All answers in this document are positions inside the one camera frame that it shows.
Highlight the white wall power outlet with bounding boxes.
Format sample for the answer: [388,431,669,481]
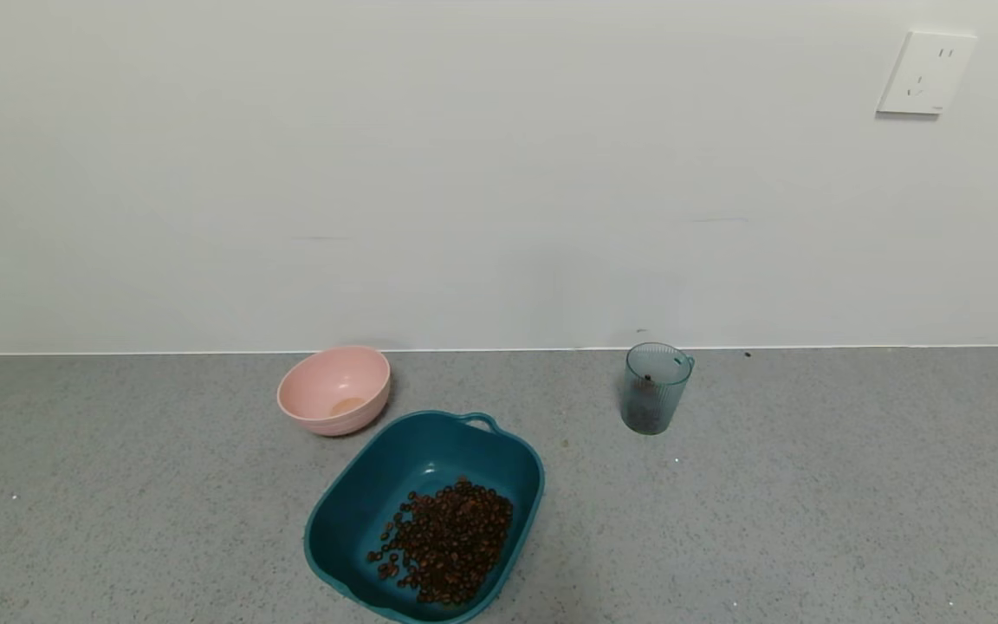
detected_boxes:
[876,30,978,117]

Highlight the brown coffee beans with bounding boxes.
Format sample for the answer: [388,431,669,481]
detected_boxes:
[366,476,515,607]

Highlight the pink plastic bowl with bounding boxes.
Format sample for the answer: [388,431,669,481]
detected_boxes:
[277,346,392,437]

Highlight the teal plastic basin with handles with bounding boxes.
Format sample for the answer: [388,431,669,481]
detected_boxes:
[303,410,547,624]

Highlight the translucent grey ribbed cup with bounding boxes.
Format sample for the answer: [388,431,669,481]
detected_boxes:
[623,342,696,436]

